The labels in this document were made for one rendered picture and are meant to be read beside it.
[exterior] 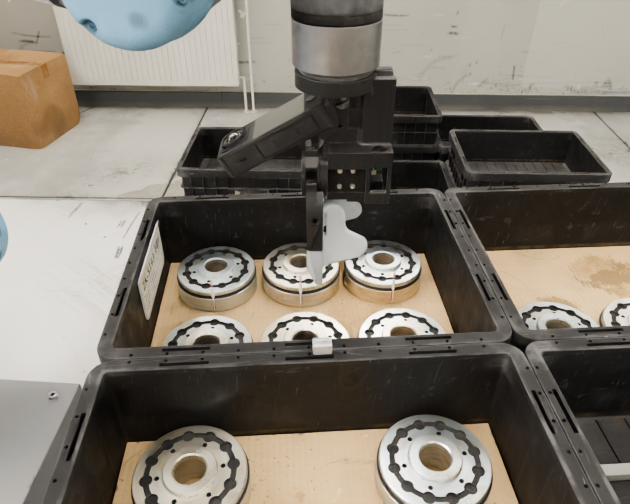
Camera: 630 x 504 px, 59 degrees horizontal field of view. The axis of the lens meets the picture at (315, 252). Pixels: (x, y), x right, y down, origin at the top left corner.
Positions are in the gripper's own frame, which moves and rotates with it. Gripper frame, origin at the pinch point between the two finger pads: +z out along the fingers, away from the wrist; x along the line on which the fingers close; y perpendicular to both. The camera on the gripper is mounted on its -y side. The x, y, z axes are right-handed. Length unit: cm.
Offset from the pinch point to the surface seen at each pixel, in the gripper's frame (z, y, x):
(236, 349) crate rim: 2.8, -7.1, -10.8
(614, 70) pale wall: 70, 181, 283
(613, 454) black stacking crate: 12.9, 29.5, -15.4
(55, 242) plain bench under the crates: 26, -49, 41
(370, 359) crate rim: 2.8, 5.3, -12.2
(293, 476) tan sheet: 12.8, -1.9, -17.6
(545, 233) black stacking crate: 10.0, 34.2, 19.3
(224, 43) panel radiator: 54, -48, 281
